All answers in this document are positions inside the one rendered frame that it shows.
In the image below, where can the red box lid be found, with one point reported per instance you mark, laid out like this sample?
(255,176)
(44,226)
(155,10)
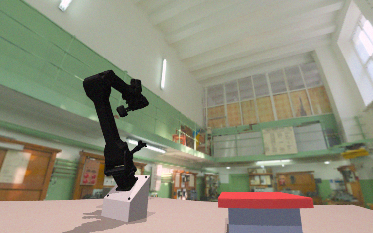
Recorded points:
(263,200)

